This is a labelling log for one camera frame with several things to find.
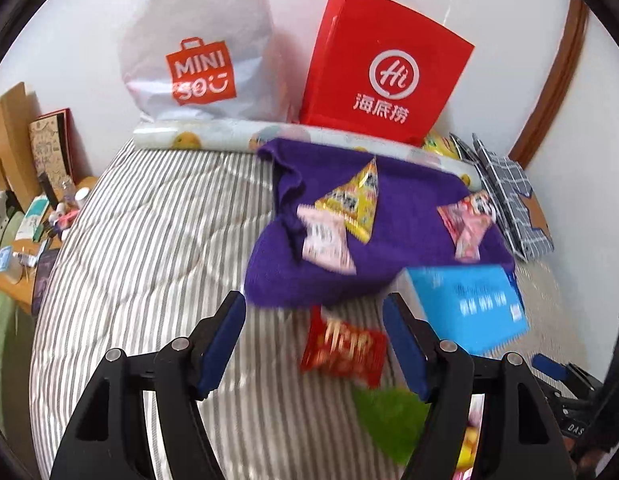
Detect blue tissue pack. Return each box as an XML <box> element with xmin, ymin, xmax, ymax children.
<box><xmin>389</xmin><ymin>265</ymin><xmax>530</xmax><ymax>356</ymax></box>

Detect patterned brown book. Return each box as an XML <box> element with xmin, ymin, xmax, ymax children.
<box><xmin>28</xmin><ymin>108</ymin><xmax>78</xmax><ymax>196</ymax></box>

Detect pink twisted snack packet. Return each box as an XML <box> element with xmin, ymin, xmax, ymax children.
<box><xmin>453</xmin><ymin>225</ymin><xmax>485</xmax><ymax>263</ymax></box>

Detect red snack packet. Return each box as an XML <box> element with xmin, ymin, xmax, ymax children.
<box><xmin>300</xmin><ymin>306</ymin><xmax>389</xmax><ymax>390</ymax></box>

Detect green snack packet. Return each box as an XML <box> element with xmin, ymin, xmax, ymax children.
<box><xmin>352</xmin><ymin>387</ymin><xmax>433</xmax><ymax>466</ymax></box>

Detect pink strawberry snack packet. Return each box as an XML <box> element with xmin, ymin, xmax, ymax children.
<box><xmin>437</xmin><ymin>190</ymin><xmax>497</xmax><ymax>241</ymax></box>

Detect green blanket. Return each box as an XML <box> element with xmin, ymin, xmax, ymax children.
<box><xmin>0</xmin><ymin>210</ymin><xmax>35</xmax><ymax>411</ymax></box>

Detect wooden headboard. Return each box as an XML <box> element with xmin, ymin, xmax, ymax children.
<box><xmin>0</xmin><ymin>81</ymin><xmax>43</xmax><ymax>211</ymax></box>

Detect red paper bag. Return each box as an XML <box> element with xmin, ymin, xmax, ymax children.
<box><xmin>298</xmin><ymin>0</ymin><xmax>475</xmax><ymax>147</ymax></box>

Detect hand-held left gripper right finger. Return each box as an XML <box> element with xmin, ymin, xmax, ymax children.
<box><xmin>383</xmin><ymin>292</ymin><xmax>575</xmax><ymax>480</ymax></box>

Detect grey plaid star cloth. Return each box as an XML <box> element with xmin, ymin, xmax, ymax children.
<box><xmin>449</xmin><ymin>132</ymin><xmax>554</xmax><ymax>263</ymax></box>

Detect pale pink snack packet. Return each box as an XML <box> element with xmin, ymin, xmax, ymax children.
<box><xmin>296</xmin><ymin>205</ymin><xmax>357</xmax><ymax>275</ymax></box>

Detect fruit-print paper roll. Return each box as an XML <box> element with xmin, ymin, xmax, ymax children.
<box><xmin>133</xmin><ymin>119</ymin><xmax>483</xmax><ymax>193</ymax></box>

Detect purple towel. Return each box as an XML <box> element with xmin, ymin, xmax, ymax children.
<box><xmin>244</xmin><ymin>139</ymin><xmax>515</xmax><ymax>308</ymax></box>

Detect wooden bedside table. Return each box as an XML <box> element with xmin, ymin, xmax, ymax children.
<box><xmin>0</xmin><ymin>175</ymin><xmax>98</xmax><ymax>313</ymax></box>

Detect yellow cartoon snack packet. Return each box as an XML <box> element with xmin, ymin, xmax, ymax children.
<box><xmin>314</xmin><ymin>156</ymin><xmax>380</xmax><ymax>245</ymax></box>

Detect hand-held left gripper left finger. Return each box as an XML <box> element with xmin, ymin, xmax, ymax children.
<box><xmin>48</xmin><ymin>290</ymin><xmax>248</xmax><ymax>480</ymax></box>

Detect striped bed quilt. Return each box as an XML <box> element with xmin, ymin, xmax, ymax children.
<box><xmin>30</xmin><ymin>137</ymin><xmax>619</xmax><ymax>480</ymax></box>

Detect brown wooden door frame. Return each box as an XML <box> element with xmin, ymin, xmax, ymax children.
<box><xmin>508</xmin><ymin>0</ymin><xmax>590</xmax><ymax>170</ymax></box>

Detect yellow green snack bag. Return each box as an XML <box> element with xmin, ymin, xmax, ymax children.
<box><xmin>422</xmin><ymin>132</ymin><xmax>463</xmax><ymax>161</ymax></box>

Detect dark phone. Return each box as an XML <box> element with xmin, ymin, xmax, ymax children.
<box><xmin>32</xmin><ymin>250</ymin><xmax>58</xmax><ymax>316</ymax></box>

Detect purple yellow snack packet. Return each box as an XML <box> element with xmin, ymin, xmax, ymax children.
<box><xmin>454</xmin><ymin>395</ymin><xmax>486</xmax><ymax>480</ymax></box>

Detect white plastic shopping bag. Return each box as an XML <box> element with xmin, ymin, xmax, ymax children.
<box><xmin>120</xmin><ymin>0</ymin><xmax>290</xmax><ymax>126</ymax></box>

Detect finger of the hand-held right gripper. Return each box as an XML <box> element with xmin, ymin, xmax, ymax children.
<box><xmin>532</xmin><ymin>353</ymin><xmax>604</xmax><ymax>395</ymax></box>

